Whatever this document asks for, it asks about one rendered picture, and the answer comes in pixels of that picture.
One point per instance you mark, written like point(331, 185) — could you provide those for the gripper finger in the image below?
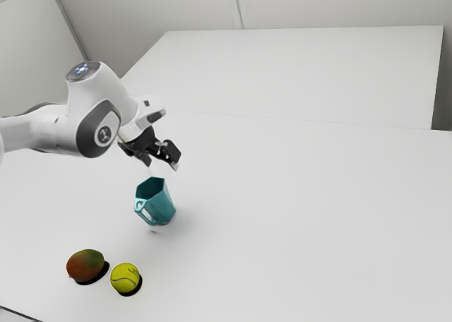
point(174, 154)
point(145, 158)

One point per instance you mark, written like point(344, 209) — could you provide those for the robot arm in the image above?
point(95, 99)

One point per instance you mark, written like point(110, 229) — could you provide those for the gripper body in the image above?
point(141, 144)

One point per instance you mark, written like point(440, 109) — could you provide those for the red green mango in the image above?
point(85, 264)

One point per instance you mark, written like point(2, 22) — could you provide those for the yellow tennis ball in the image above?
point(124, 277)

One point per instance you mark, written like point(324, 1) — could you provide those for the teal faceted mug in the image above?
point(155, 202)

